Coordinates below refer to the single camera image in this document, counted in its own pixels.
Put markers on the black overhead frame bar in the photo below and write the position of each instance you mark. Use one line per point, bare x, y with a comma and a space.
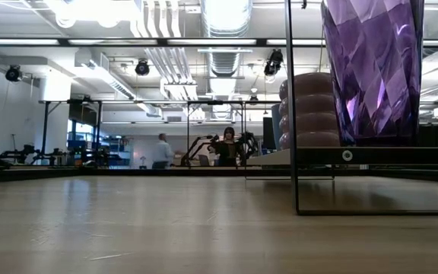
127, 42

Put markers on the black metal shelf frame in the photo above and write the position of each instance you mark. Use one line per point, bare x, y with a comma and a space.
291, 114

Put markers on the black table edge rail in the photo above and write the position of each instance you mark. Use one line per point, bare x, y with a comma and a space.
89, 173

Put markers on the silver ceiling air duct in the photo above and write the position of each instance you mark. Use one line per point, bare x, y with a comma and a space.
224, 30

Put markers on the purple faceted plastic cup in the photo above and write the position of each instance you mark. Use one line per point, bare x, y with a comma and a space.
375, 76

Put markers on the black background monitor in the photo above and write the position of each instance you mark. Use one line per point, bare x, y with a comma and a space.
268, 133

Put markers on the black ceiling spotlight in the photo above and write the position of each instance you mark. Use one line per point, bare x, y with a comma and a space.
273, 62
142, 67
13, 73

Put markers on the person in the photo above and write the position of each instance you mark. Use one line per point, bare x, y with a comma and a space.
228, 150
162, 152

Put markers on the black background robot arm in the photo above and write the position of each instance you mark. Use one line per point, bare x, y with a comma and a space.
25, 152
194, 148
250, 142

